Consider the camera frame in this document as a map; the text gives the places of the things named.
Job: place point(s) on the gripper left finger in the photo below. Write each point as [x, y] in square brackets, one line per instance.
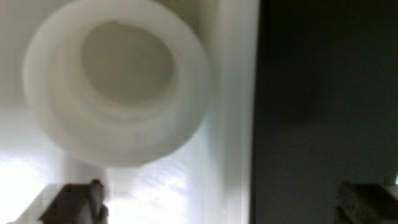
[76, 207]

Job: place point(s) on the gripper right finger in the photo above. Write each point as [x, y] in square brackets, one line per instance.
[366, 205]

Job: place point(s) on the white square tabletop part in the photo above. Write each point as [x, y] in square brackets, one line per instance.
[126, 92]

